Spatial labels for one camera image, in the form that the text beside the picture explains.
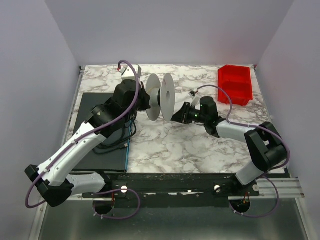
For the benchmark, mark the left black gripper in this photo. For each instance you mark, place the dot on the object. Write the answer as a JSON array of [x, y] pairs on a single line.
[[144, 99]]

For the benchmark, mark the red plastic bin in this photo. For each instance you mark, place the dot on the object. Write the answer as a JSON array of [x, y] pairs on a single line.
[[236, 82]]

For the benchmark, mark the white cable spool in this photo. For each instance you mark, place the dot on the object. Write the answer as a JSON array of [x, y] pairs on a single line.
[[162, 97]]

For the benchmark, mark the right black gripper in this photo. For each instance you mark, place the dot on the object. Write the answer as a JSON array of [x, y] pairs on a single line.
[[186, 113]]

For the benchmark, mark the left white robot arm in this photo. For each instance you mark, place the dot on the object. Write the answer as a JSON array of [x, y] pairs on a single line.
[[52, 178]]

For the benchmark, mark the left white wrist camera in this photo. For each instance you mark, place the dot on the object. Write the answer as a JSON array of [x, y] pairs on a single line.
[[127, 73]]

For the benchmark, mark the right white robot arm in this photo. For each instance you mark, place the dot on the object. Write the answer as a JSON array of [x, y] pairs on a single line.
[[265, 147]]

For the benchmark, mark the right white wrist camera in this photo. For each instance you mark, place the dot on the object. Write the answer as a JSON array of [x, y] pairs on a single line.
[[195, 97]]

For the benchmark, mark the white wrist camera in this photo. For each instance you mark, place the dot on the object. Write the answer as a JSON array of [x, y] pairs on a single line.
[[195, 97], [127, 73]]

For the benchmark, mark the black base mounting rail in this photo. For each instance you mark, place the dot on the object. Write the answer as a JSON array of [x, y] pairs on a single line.
[[132, 191]]

